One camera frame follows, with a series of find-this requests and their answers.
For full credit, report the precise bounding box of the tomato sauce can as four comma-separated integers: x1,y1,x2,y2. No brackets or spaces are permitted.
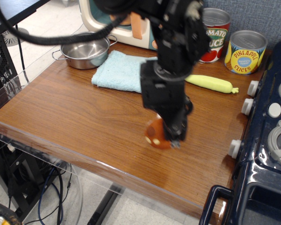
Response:
200,7,231,63

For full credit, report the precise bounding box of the clear acrylic table guard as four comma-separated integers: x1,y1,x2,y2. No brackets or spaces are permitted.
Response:
0,70,34,108

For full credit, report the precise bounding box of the blue cable under table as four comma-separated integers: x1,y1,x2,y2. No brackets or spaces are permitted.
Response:
38,167,64,225

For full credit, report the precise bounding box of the dark blue toy stove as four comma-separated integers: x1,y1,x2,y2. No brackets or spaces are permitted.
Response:
200,41,281,225

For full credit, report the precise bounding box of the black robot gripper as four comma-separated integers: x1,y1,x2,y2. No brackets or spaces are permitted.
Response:
140,60,192,148

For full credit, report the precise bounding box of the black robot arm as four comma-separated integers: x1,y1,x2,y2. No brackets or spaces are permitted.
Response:
0,0,210,149

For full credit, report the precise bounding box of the brown plush mushroom toy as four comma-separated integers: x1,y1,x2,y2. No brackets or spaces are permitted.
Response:
144,114,172,150

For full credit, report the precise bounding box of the spoon with yellow-green handle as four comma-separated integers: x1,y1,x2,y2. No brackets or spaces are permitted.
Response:
185,75,239,94

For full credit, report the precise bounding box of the light blue folded towel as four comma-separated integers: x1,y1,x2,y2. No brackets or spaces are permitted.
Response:
91,50,157,93

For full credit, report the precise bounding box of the black desk at left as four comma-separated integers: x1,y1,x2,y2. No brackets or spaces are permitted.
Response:
0,0,49,35

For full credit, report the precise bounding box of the black cable under table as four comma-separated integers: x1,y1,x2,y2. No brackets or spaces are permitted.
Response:
25,164,73,225

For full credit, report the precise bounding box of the black table leg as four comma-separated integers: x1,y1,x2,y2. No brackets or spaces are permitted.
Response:
87,185,124,225

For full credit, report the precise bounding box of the toy microwave with orange buttons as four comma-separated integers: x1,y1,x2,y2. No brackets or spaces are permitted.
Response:
79,0,157,50

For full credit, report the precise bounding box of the pineapple slices can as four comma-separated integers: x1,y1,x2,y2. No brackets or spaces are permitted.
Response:
224,30,268,75

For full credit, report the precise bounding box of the small stainless steel pot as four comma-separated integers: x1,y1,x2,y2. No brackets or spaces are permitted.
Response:
52,35,118,70

